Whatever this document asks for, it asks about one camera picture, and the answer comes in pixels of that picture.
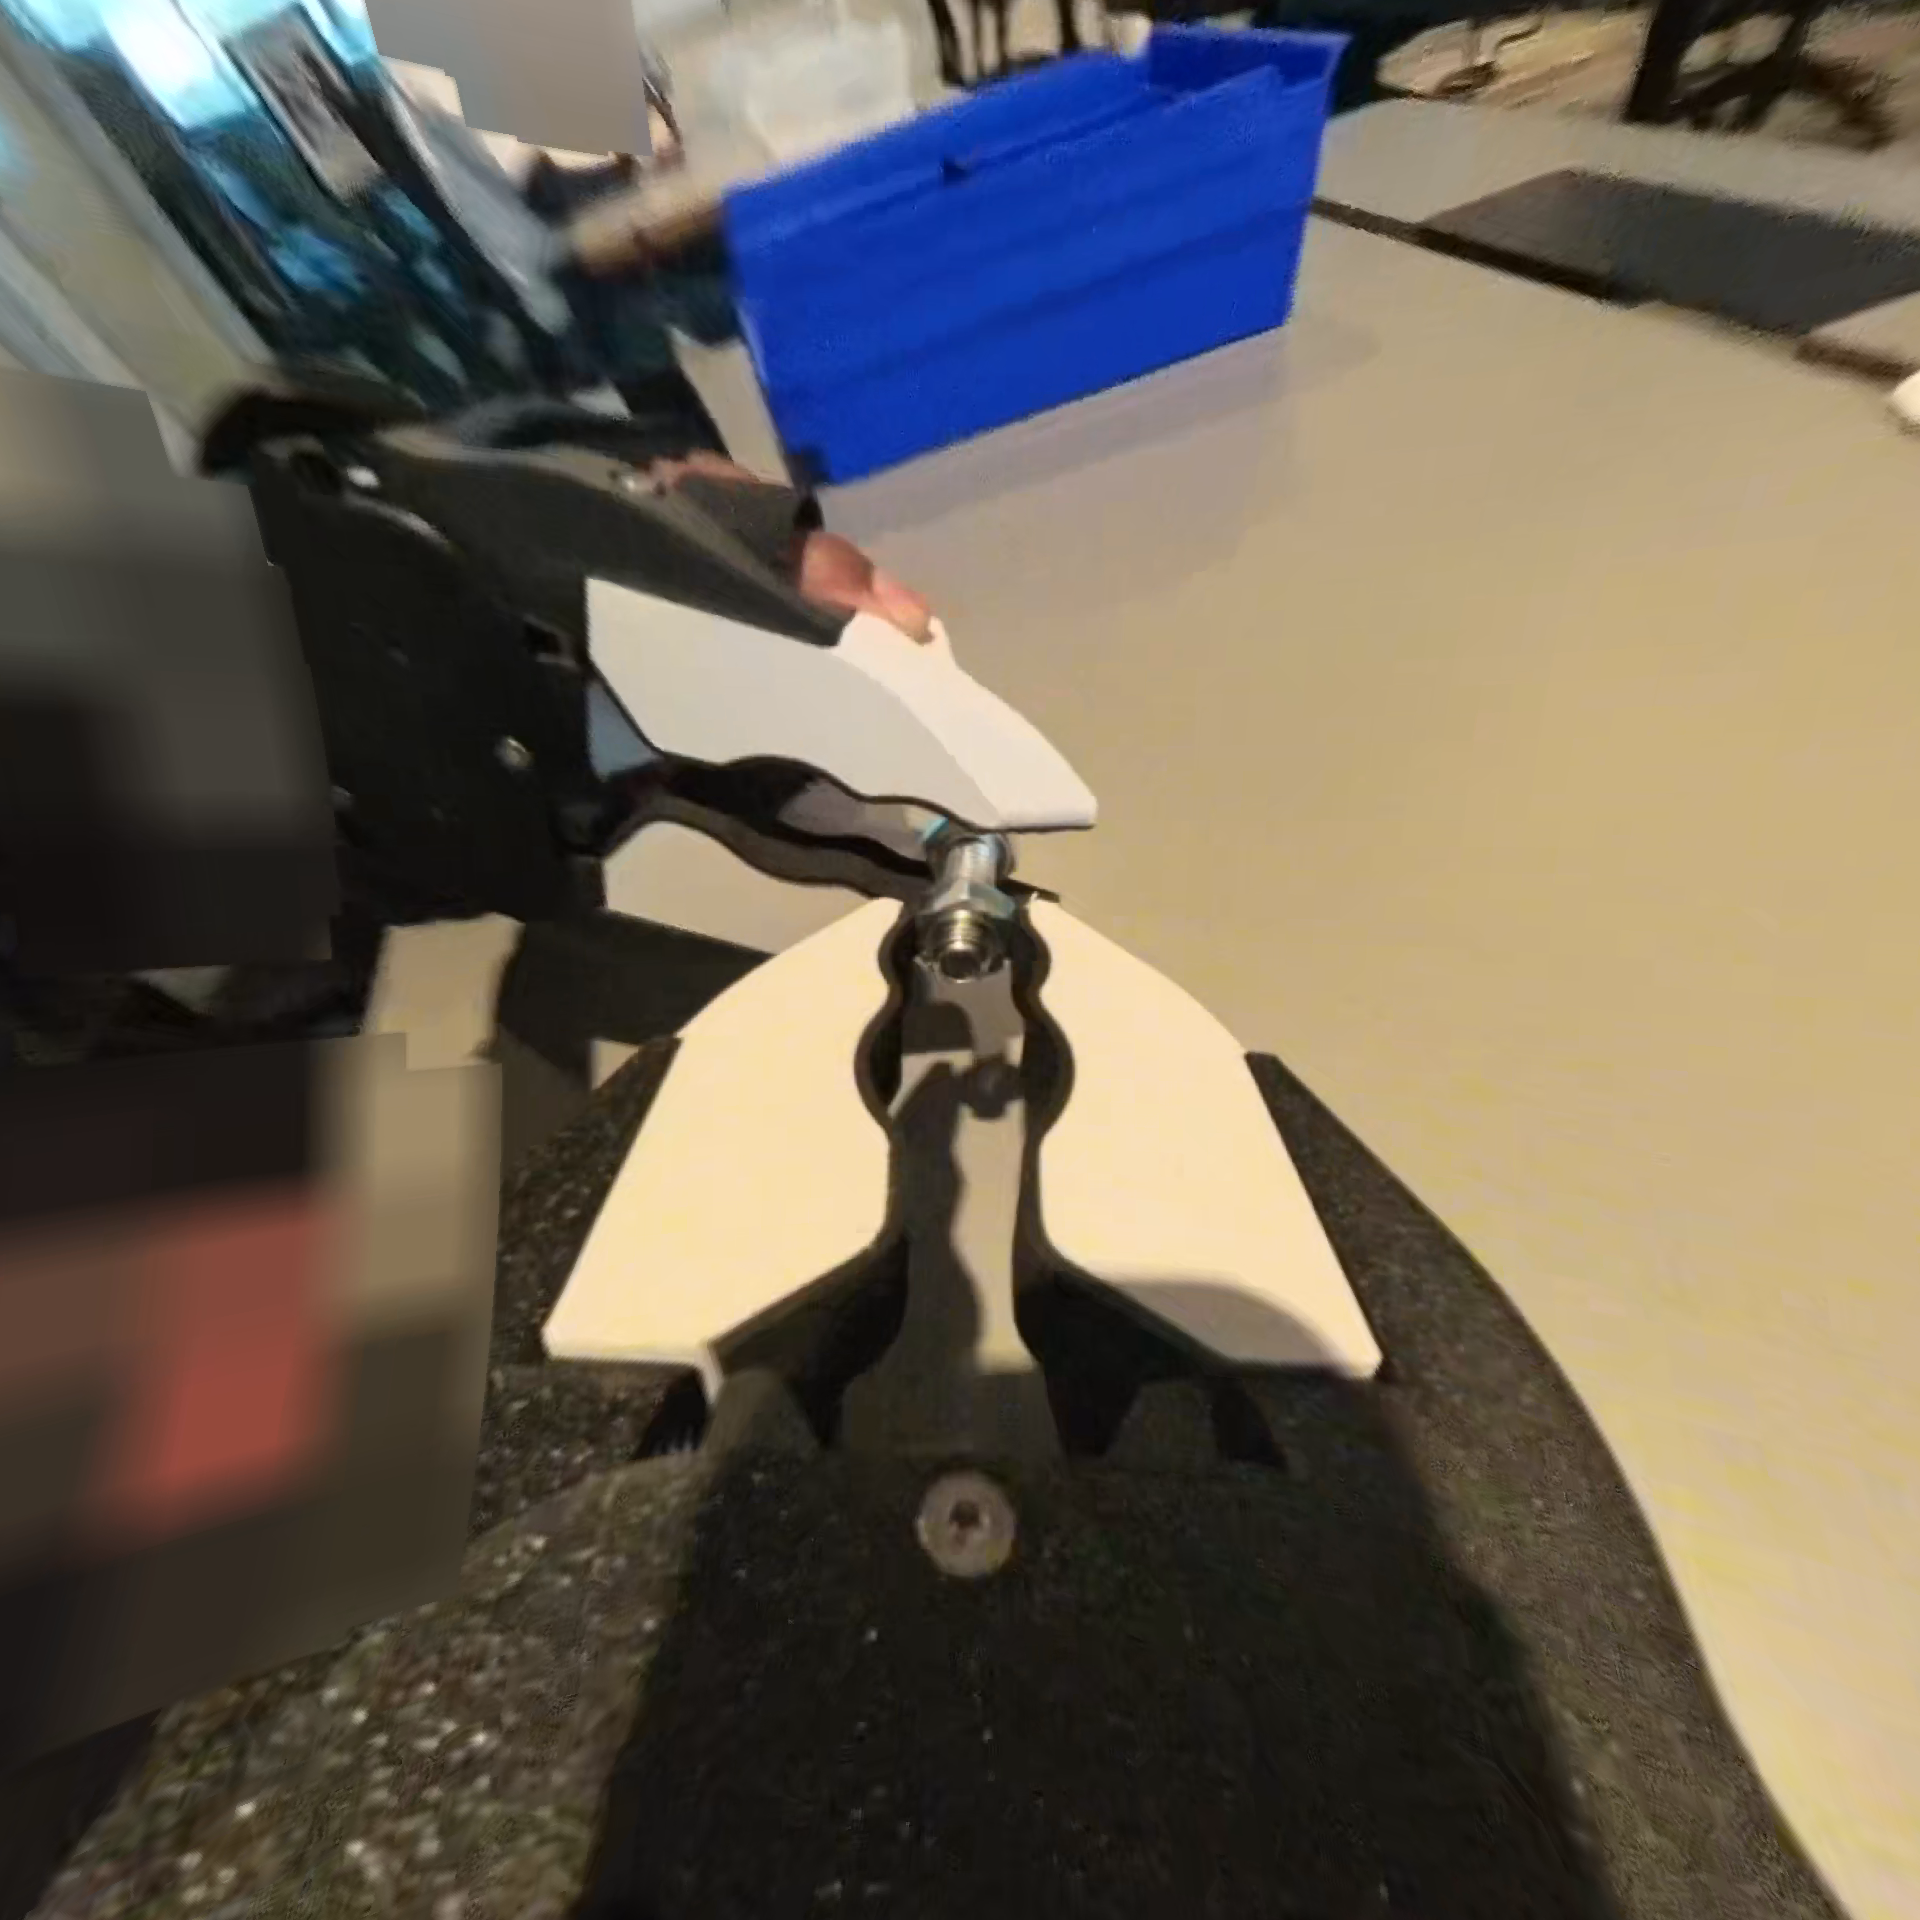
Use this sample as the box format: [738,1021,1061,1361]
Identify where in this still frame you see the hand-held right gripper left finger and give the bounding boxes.
[541,899,920,1391]

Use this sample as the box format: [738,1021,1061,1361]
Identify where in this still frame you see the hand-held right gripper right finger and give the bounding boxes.
[1011,899,1384,1384]

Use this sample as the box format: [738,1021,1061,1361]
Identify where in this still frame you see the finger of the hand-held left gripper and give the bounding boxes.
[583,578,1100,832]
[601,762,1061,902]

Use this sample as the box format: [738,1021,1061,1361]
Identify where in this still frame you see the silver hex bolt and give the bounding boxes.
[924,829,1024,977]

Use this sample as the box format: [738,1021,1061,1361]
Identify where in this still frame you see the silver hex nut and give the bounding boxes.
[918,884,1040,984]

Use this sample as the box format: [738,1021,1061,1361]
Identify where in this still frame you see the large blue plastic bin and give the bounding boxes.
[723,24,1345,485]

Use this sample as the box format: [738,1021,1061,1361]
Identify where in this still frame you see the person's left hand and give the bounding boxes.
[795,525,937,647]

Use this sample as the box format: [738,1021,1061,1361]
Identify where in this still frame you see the black desk cable cover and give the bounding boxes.
[1427,169,1920,335]

